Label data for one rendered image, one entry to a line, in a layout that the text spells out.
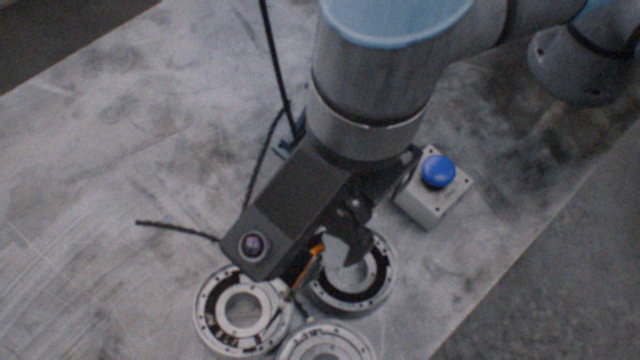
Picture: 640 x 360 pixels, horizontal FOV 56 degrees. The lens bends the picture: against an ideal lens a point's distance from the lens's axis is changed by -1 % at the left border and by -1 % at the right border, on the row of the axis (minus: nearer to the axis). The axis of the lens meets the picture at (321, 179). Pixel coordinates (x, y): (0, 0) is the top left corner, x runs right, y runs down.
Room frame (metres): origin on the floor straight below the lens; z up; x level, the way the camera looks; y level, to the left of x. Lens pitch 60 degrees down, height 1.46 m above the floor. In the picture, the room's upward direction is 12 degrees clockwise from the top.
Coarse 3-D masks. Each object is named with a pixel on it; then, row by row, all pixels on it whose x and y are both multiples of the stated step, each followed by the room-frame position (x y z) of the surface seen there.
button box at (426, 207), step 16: (416, 176) 0.38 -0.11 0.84; (464, 176) 0.40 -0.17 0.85; (416, 192) 0.36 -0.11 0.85; (432, 192) 0.37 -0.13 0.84; (448, 192) 0.37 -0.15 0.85; (464, 192) 0.38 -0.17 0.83; (400, 208) 0.36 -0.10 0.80; (416, 208) 0.35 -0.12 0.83; (432, 208) 0.35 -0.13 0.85; (448, 208) 0.36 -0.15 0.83; (432, 224) 0.34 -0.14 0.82
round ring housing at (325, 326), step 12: (312, 324) 0.19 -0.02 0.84; (324, 324) 0.19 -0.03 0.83; (336, 324) 0.19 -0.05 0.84; (348, 324) 0.19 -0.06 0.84; (288, 336) 0.17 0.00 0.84; (300, 336) 0.17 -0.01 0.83; (312, 336) 0.18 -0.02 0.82; (348, 336) 0.18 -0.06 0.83; (360, 336) 0.18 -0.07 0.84; (288, 348) 0.16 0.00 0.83; (312, 348) 0.16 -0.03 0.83; (324, 348) 0.17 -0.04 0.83; (336, 348) 0.17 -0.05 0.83; (360, 348) 0.17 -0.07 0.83; (372, 348) 0.17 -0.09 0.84
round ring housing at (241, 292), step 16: (208, 272) 0.22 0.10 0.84; (224, 272) 0.23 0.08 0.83; (208, 288) 0.20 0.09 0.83; (240, 288) 0.21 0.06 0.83; (256, 288) 0.21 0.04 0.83; (192, 304) 0.18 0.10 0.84; (224, 304) 0.19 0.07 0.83; (256, 304) 0.21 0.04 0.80; (224, 320) 0.17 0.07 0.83; (288, 320) 0.18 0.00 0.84; (208, 336) 0.15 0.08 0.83; (240, 336) 0.16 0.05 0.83; (272, 336) 0.17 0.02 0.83; (224, 352) 0.14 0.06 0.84; (240, 352) 0.14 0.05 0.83; (256, 352) 0.15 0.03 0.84; (272, 352) 0.15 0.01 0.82
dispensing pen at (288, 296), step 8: (320, 232) 0.25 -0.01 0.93; (312, 240) 0.23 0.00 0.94; (320, 240) 0.23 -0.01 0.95; (304, 248) 0.22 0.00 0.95; (312, 248) 0.22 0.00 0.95; (296, 256) 0.21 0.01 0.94; (304, 256) 0.21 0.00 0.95; (312, 256) 0.21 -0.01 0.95; (296, 264) 0.21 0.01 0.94; (304, 264) 0.21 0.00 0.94; (288, 272) 0.20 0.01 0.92; (296, 272) 0.20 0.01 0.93; (288, 280) 0.20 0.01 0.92; (296, 280) 0.20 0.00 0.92; (288, 288) 0.20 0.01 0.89; (288, 296) 0.19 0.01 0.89; (280, 304) 0.19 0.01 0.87; (288, 304) 0.19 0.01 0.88; (272, 320) 0.18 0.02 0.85
